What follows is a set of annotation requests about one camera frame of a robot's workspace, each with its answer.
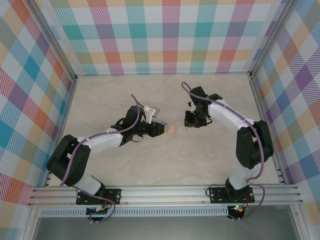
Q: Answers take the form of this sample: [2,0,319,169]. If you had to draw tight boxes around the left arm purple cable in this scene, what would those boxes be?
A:
[59,93,146,224]

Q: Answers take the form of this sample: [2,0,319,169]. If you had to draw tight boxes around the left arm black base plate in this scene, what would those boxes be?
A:
[76,188,123,206]

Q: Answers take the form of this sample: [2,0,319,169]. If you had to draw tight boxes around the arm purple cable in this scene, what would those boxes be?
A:
[180,81,266,221]
[59,93,146,224]

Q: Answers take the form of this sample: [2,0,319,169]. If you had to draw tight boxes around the aluminium frame leg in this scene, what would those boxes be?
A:
[23,206,41,240]
[289,203,309,240]

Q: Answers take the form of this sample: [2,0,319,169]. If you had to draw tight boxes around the aluminium mounting rail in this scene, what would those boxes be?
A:
[27,184,304,208]

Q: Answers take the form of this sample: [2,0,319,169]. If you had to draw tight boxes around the aluminium side rail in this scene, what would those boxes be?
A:
[249,76,288,185]
[44,76,79,188]

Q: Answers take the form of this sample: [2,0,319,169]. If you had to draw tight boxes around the slotted grey cable duct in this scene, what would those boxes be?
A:
[39,206,230,218]

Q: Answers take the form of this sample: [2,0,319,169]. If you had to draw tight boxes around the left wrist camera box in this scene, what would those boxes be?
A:
[143,106,161,125]

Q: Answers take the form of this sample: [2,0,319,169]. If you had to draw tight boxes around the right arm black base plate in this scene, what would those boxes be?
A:
[208,187,256,204]

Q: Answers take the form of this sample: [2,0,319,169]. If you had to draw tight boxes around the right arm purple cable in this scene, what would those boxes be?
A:
[180,81,266,221]

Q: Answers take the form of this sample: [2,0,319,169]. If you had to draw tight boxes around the aluminium frame post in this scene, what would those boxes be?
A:
[29,0,78,82]
[248,0,300,80]

